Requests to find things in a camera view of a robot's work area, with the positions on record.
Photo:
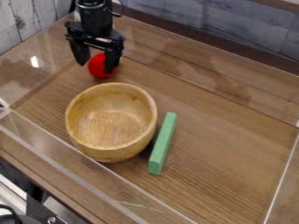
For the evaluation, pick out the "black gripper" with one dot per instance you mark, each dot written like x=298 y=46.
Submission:
x=108 y=41

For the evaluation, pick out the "red toy fruit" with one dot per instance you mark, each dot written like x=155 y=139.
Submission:
x=96 y=67

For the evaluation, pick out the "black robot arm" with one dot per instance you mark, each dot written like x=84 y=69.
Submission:
x=94 y=32

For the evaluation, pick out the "wooden bowl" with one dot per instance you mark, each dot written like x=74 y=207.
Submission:
x=111 y=121

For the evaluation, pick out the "green rectangular block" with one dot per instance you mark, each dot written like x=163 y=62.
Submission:
x=162 y=144

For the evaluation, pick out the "clear acrylic front wall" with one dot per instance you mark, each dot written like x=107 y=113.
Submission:
x=84 y=185

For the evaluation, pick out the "black metal bracket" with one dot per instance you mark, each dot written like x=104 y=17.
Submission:
x=39 y=214

